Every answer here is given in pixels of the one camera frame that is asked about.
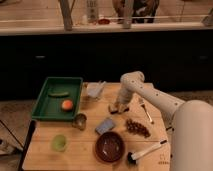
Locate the white bottle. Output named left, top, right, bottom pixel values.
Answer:
left=86, top=0, right=99, bottom=23

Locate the black left table edge bar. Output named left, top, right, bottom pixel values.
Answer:
left=18, top=120, right=36, bottom=171

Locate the small metal cup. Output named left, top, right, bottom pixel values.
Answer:
left=72, top=113, right=87, bottom=131

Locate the clear plastic container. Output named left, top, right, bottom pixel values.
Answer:
left=86, top=82, right=105, bottom=99

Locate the wooden table board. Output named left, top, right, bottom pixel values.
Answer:
left=23, top=83, right=170, bottom=171

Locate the green cucumber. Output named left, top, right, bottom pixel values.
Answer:
left=48, top=92, right=69, bottom=98

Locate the green plastic cup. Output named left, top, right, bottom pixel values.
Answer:
left=51, top=134, right=67, bottom=152

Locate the red small object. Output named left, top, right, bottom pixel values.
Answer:
left=98, top=18, right=110, bottom=25

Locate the white black brush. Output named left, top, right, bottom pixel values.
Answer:
left=127, top=140, right=167, bottom=165

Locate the green plastic tray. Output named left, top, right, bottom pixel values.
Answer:
left=32, top=77, right=83, bottom=121

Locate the orange peach fruit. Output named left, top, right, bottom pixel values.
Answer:
left=61, top=100, right=73, bottom=111

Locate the dark red bowl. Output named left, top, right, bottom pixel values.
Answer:
left=94, top=131, right=125, bottom=163

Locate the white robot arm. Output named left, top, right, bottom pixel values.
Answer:
left=115, top=71, right=213, bottom=171

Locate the blue grey sponge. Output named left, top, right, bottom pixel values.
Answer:
left=95, top=117, right=115, bottom=135

